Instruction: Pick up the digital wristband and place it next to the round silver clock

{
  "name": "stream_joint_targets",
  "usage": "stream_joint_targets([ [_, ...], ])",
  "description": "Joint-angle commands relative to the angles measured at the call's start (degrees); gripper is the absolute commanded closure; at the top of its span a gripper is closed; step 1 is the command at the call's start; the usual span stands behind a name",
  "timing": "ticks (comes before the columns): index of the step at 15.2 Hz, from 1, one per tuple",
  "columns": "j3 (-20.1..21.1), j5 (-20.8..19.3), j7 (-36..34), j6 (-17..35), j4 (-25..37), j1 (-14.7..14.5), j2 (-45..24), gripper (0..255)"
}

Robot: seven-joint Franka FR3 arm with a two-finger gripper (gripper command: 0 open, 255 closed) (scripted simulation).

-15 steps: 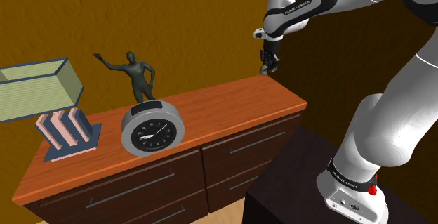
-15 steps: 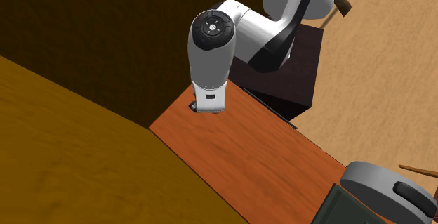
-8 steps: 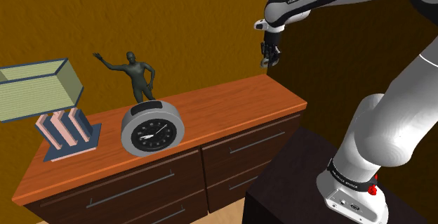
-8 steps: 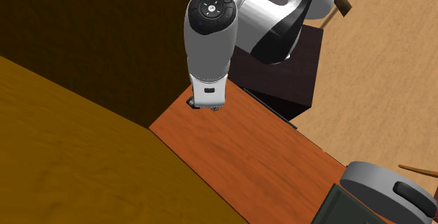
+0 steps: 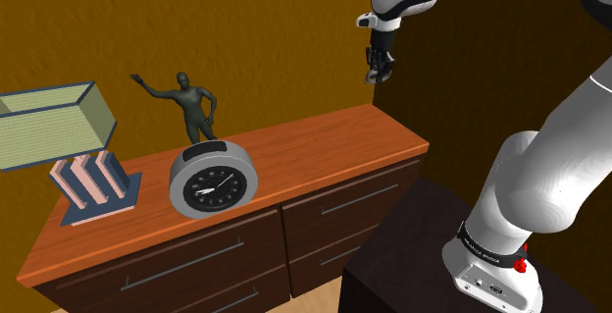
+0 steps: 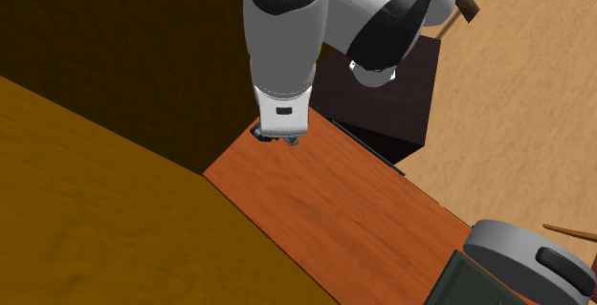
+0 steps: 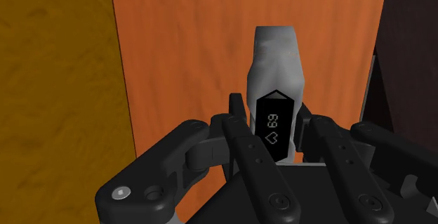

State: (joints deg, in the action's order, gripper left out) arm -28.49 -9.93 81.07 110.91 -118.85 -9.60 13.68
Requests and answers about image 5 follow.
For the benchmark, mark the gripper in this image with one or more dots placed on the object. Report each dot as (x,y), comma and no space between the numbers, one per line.
(381,43)

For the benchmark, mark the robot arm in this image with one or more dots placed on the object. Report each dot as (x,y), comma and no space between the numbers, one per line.
(545,168)

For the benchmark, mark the dark human figure statue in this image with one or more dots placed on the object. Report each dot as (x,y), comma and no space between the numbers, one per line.
(193,106)

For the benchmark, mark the dark robot stand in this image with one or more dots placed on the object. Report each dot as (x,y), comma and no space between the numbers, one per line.
(406,254)

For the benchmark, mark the wooden chest of drawers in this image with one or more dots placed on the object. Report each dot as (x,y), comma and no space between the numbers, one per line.
(311,149)

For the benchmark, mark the table lamp with green shade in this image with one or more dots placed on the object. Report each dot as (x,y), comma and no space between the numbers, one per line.
(52,125)

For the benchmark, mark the grey round alarm clock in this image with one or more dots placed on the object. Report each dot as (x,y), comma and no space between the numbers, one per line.
(213,183)

